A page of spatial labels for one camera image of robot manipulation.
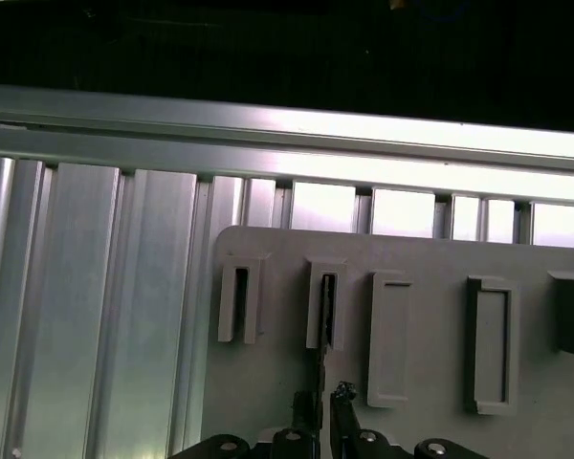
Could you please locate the long thin RAM stick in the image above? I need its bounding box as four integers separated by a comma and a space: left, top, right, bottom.
317, 273, 336, 407

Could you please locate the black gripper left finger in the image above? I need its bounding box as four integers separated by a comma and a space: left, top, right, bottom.
171, 392, 320, 459

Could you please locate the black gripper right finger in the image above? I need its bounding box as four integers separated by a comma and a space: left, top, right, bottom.
329, 381, 489, 459

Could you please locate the grey parts rack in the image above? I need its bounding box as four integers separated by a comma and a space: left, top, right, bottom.
200, 224, 574, 459

